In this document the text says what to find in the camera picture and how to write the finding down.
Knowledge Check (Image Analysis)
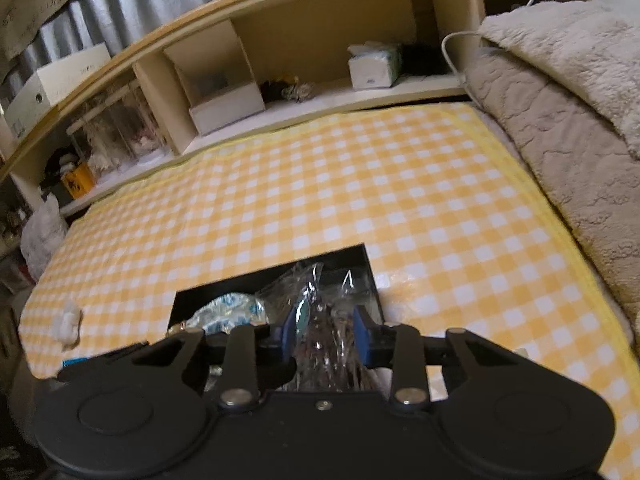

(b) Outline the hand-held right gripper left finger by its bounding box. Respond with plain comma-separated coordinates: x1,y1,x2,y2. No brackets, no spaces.
131,306,299,407

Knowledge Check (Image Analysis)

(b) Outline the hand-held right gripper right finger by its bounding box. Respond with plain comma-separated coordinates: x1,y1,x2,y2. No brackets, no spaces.
352,305,532,407

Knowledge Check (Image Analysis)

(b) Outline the clear plastic snack packet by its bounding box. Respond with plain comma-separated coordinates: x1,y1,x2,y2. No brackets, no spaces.
255,262,386,392

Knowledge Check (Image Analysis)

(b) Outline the blue floral fabric pouch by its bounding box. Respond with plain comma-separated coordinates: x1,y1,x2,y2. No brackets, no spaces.
185,294,268,333

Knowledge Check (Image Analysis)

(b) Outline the black cardboard box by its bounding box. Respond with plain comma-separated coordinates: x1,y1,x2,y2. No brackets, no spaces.
167,242,387,396

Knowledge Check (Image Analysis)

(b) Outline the yellow checked blanket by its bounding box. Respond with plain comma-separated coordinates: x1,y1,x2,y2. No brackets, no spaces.
17,100,640,480

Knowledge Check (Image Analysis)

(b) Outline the white open box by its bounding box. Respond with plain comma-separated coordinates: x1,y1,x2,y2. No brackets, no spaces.
189,82,266,136

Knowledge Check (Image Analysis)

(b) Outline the small plush figure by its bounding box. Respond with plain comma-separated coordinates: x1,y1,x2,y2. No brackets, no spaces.
262,77,316,106

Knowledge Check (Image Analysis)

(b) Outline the clear case pink doll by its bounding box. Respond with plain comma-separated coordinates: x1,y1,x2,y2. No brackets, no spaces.
107,82,168,166

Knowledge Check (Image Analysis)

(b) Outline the yellow box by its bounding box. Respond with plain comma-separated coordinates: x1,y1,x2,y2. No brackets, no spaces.
60,164,97,201

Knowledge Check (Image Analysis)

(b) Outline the white plastic bag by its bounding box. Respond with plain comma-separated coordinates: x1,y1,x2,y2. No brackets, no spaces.
19,195,68,283

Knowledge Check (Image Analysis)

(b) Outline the white tissue box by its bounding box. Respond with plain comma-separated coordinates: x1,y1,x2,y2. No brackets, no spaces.
347,42,403,90

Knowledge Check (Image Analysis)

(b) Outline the clear case cream doll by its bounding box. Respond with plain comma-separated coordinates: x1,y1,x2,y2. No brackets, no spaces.
65,105,126,186

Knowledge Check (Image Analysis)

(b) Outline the beige fleece blanket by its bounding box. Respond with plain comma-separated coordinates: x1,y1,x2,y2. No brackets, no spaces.
465,50,640,321

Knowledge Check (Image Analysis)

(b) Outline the black furry item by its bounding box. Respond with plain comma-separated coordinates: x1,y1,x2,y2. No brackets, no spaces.
400,44,451,77

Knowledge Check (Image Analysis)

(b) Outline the wooden headboard shelf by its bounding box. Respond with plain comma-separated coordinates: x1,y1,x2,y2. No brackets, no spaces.
0,0,593,221

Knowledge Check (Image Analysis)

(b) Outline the white flat storage box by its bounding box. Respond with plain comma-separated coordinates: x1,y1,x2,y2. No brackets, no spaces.
5,42,112,138

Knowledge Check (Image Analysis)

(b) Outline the cream fluffy blanket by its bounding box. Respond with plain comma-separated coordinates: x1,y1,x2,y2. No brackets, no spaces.
477,0,640,153

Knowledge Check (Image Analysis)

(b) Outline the brown cardboard sheet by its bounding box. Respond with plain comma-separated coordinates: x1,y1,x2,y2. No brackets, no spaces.
0,0,118,61

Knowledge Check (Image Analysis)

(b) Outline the white cable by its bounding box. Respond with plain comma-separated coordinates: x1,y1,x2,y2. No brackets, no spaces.
440,0,548,103

